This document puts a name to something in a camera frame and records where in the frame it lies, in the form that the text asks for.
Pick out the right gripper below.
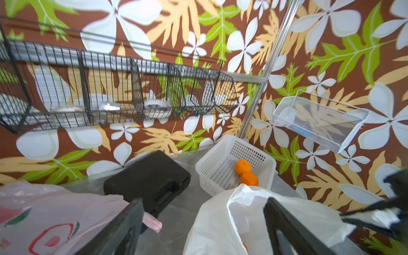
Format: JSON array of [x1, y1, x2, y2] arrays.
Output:
[[340, 169, 408, 239]]

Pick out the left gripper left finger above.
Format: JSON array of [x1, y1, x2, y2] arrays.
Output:
[[77, 198, 144, 255]]

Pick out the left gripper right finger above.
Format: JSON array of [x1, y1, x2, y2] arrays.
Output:
[[264, 197, 334, 255]]

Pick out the orange fruit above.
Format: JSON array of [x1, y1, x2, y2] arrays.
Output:
[[240, 172, 259, 187], [242, 242, 249, 254], [234, 159, 251, 176]]

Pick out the white plastic bag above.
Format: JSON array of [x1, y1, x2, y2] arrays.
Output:
[[183, 184, 356, 255]]

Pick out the black plastic tool case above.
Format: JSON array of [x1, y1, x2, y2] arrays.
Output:
[[103, 151, 191, 218]]

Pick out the white plastic perforated basket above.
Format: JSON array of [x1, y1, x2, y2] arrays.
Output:
[[194, 134, 277, 197]]

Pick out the pink printed plastic bag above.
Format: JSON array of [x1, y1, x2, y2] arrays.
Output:
[[1, 181, 163, 255]]

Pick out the white mesh basket right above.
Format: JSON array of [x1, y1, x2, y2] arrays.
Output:
[[273, 90, 370, 154]]

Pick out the white tape roll in basket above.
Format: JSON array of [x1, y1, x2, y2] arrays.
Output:
[[144, 99, 172, 119]]

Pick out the black wire basket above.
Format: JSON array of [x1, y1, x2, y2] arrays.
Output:
[[1, 32, 238, 134]]

